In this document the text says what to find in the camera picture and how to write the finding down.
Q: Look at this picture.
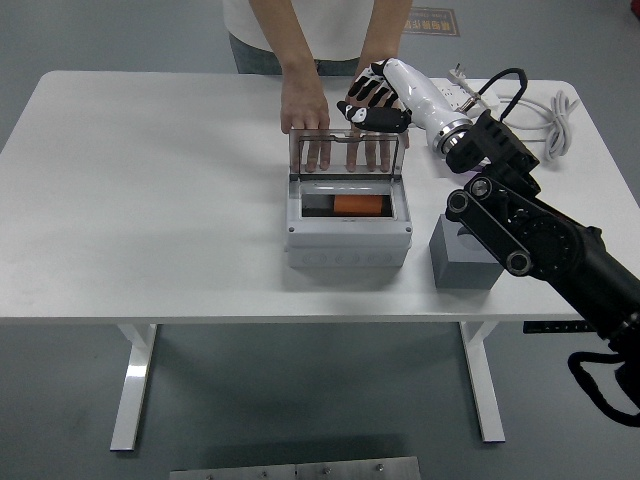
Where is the black table control panel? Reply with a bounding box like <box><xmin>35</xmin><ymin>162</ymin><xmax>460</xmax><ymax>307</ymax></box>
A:
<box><xmin>523</xmin><ymin>321</ymin><xmax>594</xmax><ymax>333</ymax></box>

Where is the orange cylindrical battery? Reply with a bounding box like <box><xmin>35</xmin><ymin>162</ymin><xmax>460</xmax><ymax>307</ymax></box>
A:
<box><xmin>332</xmin><ymin>195</ymin><xmax>385</xmax><ymax>214</ymax></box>

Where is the grey block battery holder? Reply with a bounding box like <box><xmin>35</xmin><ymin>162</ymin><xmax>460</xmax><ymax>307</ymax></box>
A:
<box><xmin>428</xmin><ymin>214</ymin><xmax>503</xmax><ymax>290</ymax></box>

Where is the grey plastic junction box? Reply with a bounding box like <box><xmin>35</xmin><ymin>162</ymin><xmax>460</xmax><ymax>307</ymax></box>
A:
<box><xmin>283</xmin><ymin>172</ymin><xmax>414</xmax><ymax>269</ymax></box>

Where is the white power cord with plug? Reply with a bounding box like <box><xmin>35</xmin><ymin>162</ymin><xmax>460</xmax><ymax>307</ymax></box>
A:
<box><xmin>446</xmin><ymin>62</ymin><xmax>581</xmax><ymax>164</ymax></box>

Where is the transparent hinged box lid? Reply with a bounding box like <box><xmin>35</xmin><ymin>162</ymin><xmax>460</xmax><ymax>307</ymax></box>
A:
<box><xmin>288</xmin><ymin>128</ymin><xmax>405</xmax><ymax>180</ymax></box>

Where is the white power strip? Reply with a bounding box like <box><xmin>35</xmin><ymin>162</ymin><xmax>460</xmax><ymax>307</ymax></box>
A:
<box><xmin>433</xmin><ymin>82</ymin><xmax>502</xmax><ymax>119</ymax></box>

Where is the brown floor sign sticker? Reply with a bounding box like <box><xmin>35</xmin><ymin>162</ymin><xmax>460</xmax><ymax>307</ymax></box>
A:
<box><xmin>403</xmin><ymin>7</ymin><xmax>460</xmax><ymax>37</ymax></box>

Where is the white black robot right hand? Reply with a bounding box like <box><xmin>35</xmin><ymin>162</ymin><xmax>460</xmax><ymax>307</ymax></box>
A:
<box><xmin>336</xmin><ymin>57</ymin><xmax>472</xmax><ymax>142</ymax></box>

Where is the person's torso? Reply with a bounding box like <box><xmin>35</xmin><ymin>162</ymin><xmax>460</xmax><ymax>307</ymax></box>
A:
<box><xmin>222</xmin><ymin>0</ymin><xmax>414</xmax><ymax>77</ymax></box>

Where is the person's left hand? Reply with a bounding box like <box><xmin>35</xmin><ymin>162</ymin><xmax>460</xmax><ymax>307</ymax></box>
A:
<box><xmin>343</xmin><ymin>62</ymin><xmax>412</xmax><ymax>174</ymax></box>

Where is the white table leg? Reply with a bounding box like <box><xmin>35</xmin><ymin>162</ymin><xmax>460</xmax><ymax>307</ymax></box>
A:
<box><xmin>109</xmin><ymin>323</ymin><xmax>159</xmax><ymax>452</ymax></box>
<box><xmin>458</xmin><ymin>322</ymin><xmax>506</xmax><ymax>444</ymax></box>

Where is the person's right hand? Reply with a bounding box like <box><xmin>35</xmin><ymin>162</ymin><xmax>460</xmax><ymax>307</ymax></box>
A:
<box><xmin>278</xmin><ymin>74</ymin><xmax>332</xmax><ymax>174</ymax></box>

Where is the grey metal plate with screws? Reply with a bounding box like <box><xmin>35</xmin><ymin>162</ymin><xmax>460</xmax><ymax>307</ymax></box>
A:
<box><xmin>169</xmin><ymin>455</ymin><xmax>421</xmax><ymax>480</ymax></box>

